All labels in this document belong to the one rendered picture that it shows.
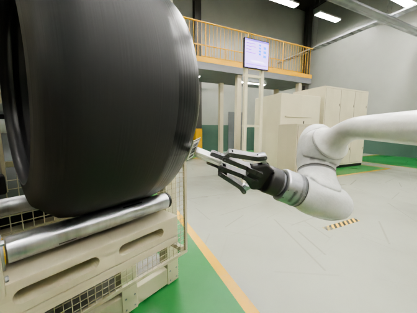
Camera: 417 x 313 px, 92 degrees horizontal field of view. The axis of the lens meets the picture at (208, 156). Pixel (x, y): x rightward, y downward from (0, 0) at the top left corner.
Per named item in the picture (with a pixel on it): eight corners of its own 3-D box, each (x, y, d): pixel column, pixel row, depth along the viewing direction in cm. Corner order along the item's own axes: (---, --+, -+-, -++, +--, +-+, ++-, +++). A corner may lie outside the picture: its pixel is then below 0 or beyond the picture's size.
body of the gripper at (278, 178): (291, 179, 49) (257, 165, 48) (273, 204, 53) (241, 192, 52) (282, 163, 56) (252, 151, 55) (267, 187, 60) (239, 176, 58)
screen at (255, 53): (244, 66, 391) (244, 36, 384) (242, 68, 395) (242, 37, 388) (268, 71, 416) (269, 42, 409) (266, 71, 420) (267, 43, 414)
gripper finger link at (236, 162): (261, 178, 52) (264, 174, 51) (221, 162, 50) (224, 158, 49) (258, 171, 55) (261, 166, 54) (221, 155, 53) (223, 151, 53)
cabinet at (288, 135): (294, 181, 445) (297, 123, 430) (275, 176, 496) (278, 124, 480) (321, 177, 483) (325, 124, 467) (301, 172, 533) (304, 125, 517)
